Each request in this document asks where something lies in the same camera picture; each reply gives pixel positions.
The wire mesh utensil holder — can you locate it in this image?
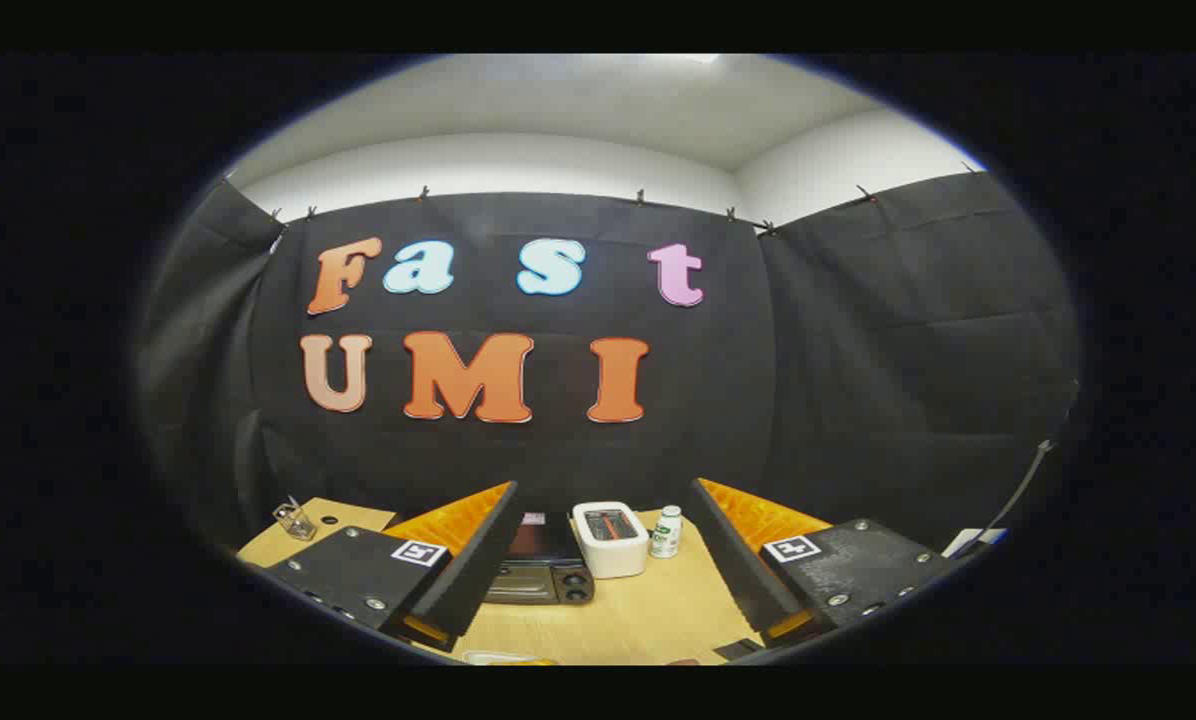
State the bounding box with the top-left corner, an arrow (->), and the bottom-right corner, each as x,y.
272,496 -> 318,542

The small white green-label bottle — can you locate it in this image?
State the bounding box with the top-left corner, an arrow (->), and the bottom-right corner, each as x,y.
650,505 -> 683,560

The black toaster oven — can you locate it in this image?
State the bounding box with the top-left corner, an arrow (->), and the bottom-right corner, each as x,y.
484,512 -> 596,607

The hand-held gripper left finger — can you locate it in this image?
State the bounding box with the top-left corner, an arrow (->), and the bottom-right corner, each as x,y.
266,481 -> 521,654

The white paper sheet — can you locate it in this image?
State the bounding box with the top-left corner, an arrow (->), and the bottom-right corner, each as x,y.
942,527 -> 1008,560

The black cable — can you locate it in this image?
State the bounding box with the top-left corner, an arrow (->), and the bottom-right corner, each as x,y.
978,380 -> 1081,559

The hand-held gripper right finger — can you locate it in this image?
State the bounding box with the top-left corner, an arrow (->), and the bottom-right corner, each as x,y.
687,477 -> 956,651

